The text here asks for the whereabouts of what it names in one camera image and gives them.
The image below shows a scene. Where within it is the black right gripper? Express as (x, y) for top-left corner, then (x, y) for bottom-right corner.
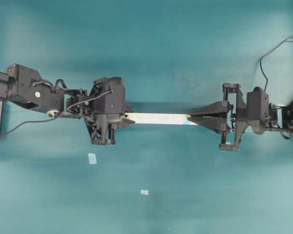
(189, 83), (248, 151)

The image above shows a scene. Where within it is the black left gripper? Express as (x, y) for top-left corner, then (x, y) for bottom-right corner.
(84, 91), (135, 145)

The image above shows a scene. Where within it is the white wooden particle board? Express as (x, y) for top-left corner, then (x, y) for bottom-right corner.
(124, 113), (196, 125)

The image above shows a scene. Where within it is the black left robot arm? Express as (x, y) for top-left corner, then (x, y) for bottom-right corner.
(0, 64), (135, 145)

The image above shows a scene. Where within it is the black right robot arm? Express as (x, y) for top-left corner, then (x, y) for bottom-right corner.
(188, 83), (293, 151)

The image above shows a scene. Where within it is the blue tape piece left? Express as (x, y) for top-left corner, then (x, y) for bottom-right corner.
(88, 153), (97, 165)

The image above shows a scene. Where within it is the blue tape piece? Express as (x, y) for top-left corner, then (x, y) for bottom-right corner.
(140, 190), (149, 195)
(88, 153), (97, 165)

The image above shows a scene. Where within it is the blue tape piece bottom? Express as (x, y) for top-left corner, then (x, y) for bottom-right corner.
(140, 190), (149, 195)

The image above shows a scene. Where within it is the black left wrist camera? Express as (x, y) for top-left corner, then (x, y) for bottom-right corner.
(90, 77), (126, 123)

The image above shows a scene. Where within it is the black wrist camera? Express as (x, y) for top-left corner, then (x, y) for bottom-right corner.
(90, 77), (126, 123)
(247, 87), (269, 135)

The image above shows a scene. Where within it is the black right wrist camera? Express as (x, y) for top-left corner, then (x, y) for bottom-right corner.
(247, 87), (269, 135)

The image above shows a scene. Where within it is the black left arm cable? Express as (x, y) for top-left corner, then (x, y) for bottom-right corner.
(0, 88), (114, 138)

